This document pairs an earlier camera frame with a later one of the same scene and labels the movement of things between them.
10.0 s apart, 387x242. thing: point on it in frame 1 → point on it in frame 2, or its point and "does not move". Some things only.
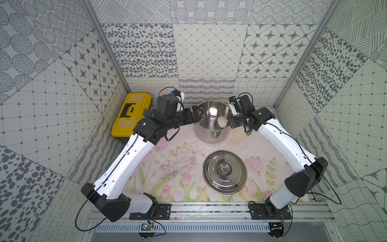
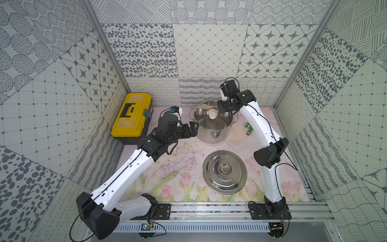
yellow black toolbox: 134,108 does not move
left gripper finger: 196,118 → 193,128
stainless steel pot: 207,129 does not move
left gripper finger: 197,112 → 194,126
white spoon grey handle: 222,121 → 212,113
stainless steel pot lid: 224,172 does not move
